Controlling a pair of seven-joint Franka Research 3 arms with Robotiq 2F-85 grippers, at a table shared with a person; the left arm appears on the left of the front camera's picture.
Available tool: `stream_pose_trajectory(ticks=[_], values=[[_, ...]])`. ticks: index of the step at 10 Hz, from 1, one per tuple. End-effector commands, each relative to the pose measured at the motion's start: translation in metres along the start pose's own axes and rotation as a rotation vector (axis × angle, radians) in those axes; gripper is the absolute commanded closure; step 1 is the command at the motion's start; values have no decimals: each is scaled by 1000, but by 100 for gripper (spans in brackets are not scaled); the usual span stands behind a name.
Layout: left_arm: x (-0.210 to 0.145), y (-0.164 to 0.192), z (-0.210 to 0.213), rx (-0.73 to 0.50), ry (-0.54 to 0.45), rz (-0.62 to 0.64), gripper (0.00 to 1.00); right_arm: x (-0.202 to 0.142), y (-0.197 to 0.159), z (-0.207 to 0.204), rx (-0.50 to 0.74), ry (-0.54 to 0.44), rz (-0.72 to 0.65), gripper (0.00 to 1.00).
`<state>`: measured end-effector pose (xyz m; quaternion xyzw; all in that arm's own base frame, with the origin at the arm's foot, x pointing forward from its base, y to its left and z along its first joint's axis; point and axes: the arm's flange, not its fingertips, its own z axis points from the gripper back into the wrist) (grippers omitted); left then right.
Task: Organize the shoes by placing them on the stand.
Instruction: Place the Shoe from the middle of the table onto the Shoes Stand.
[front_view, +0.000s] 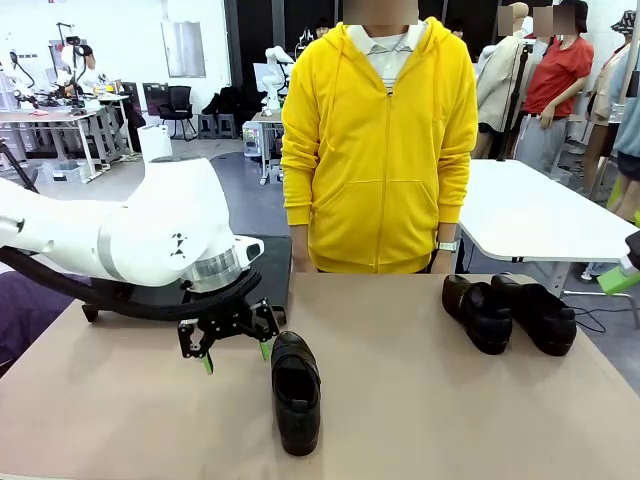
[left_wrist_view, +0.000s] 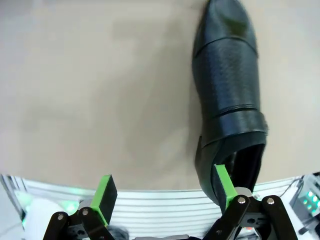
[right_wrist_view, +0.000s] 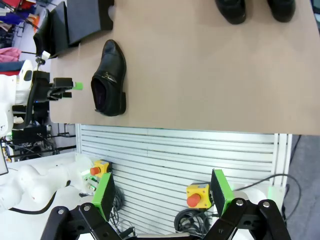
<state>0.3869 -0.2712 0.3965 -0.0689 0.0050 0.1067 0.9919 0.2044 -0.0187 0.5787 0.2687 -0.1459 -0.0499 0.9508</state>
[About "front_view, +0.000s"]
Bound black slanted tripod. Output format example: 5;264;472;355
0;138;41;196

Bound white black humanoid robot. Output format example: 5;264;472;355
49;22;86;109

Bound black arm cable sleeve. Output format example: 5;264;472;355
0;247;264;324

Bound black bag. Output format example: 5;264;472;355
202;85;251;117

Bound person's right forearm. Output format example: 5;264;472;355
290;223;312;254

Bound person's left hand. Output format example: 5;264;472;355
430;250;457;275

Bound clear storage box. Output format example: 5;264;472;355
42;160;87;185

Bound white folding table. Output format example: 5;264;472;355
457;158;640;306

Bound small white humanoid robot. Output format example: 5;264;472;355
7;49;41;111

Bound black leather loafer shoe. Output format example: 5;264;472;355
490;273;578;357
270;329;323;457
441;273;514;356

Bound person in yellow hoodie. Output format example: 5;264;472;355
279;17;479;275

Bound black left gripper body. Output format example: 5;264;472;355
197;294;259;341

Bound red shirt mannequin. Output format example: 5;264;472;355
517;0;596;176

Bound grey wall panel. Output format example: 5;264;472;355
160;19;207;79

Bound background person in white shirt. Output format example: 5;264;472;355
74;43;121;96

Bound grey work desk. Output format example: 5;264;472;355
0;94;134;184

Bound white air purifier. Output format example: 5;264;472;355
136;124;174;164

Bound black office chair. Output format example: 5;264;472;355
158;85;197;141

